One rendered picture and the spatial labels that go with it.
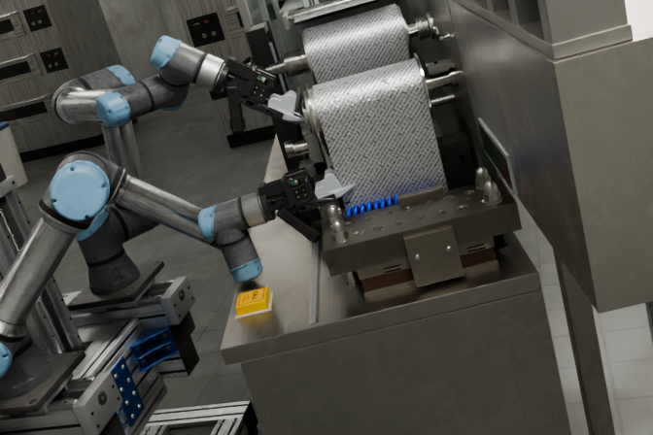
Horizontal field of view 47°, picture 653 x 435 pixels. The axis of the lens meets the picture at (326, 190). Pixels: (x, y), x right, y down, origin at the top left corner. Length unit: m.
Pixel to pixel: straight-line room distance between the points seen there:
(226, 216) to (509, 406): 0.73
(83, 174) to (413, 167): 0.71
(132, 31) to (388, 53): 10.36
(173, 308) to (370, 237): 0.89
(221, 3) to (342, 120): 5.15
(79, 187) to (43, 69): 7.70
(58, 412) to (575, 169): 1.43
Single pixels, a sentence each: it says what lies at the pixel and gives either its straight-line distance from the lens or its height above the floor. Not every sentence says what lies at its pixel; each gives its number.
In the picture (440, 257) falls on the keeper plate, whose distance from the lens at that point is 1.55.
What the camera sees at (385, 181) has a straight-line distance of 1.71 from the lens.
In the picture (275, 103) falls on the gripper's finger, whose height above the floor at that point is 1.30.
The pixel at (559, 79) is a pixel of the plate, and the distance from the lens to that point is 0.83.
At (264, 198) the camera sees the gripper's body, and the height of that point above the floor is 1.11.
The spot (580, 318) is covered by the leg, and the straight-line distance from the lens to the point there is 2.10.
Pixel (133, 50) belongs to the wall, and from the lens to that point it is 12.18.
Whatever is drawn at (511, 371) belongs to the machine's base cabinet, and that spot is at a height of 0.69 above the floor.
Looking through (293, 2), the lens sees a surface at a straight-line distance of 2.67.
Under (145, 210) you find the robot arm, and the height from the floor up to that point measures 1.14.
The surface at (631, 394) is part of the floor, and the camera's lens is 2.71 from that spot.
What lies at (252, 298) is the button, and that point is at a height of 0.92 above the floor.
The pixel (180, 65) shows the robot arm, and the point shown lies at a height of 1.44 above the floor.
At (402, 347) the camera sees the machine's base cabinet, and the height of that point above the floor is 0.81.
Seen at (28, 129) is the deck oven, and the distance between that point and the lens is 9.70.
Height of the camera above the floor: 1.63
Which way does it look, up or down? 18 degrees down
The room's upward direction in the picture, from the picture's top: 16 degrees counter-clockwise
